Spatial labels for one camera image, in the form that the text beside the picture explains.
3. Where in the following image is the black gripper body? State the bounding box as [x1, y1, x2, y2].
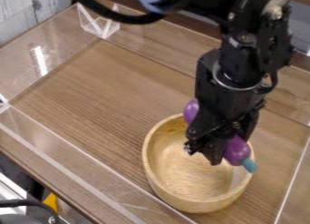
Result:
[184, 49, 267, 154]

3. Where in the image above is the clear acrylic barrier wall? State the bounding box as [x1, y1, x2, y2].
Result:
[0, 93, 196, 224]

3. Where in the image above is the brown wooden bowl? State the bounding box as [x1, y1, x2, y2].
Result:
[141, 113, 252, 213]

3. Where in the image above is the purple toy eggplant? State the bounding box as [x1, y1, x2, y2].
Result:
[183, 99, 258, 173]

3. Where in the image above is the clear acrylic corner bracket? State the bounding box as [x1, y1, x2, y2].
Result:
[76, 4, 120, 39]

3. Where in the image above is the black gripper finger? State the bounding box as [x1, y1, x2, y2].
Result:
[238, 111, 259, 141]
[200, 141, 226, 166]

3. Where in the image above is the black cable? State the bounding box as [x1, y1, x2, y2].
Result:
[0, 199, 58, 222]

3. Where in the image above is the yellow black device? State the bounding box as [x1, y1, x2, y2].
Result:
[25, 193, 71, 224]

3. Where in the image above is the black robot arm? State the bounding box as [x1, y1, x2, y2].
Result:
[75, 0, 292, 165]

